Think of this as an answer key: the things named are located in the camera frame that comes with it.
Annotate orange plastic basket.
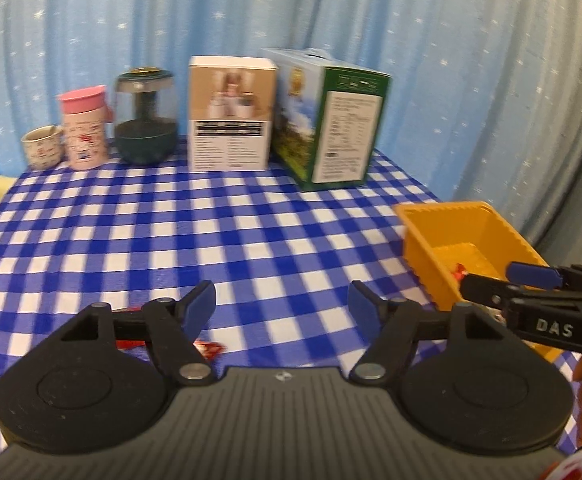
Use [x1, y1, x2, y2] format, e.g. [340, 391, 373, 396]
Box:
[395, 201, 564, 363]

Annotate blue starry curtain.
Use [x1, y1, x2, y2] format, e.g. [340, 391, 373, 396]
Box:
[0, 0, 582, 261]

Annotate green cardboard box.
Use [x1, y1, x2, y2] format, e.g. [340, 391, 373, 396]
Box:
[263, 48, 392, 192]

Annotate red packet with brown label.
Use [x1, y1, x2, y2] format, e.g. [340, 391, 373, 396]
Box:
[113, 306, 224, 358]

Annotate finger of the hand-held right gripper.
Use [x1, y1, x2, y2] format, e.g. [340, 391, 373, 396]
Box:
[458, 274, 522, 311]
[507, 261, 562, 288]

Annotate small floral cup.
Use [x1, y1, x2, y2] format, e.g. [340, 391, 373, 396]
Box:
[22, 125, 66, 170]

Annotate blue white checked tablecloth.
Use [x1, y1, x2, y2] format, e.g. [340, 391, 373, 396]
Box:
[0, 147, 582, 480]

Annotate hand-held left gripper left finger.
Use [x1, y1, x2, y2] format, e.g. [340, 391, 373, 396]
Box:
[61, 280, 218, 386]

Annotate white cardboard box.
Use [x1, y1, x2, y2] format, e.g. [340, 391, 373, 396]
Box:
[188, 56, 278, 172]

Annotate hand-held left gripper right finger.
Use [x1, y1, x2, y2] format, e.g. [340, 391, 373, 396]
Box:
[348, 280, 502, 381]

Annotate glass jar with dark green base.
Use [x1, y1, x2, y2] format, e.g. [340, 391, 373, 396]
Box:
[114, 67, 179, 165]

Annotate pink cartoon cup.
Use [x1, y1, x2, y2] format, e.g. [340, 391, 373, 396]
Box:
[57, 85, 116, 170]

